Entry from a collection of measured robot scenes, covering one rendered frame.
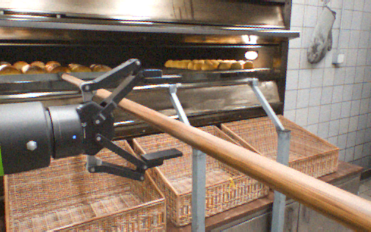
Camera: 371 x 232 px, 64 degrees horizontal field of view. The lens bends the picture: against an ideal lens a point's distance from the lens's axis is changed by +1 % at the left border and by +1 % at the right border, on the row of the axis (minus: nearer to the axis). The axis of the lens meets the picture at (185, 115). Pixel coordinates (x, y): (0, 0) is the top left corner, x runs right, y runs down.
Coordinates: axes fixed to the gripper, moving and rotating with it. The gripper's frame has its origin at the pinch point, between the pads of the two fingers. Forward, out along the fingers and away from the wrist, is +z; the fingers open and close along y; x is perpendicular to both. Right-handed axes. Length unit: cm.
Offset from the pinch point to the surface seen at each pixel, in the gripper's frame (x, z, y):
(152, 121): -5.8, -1.2, 1.9
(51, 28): -87, -5, -20
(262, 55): -118, 147, -8
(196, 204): -42, 34, 47
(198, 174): -41, 34, 34
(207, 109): -99, 82, 24
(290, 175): 25.5, -0.4, 1.4
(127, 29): -87, 27, -21
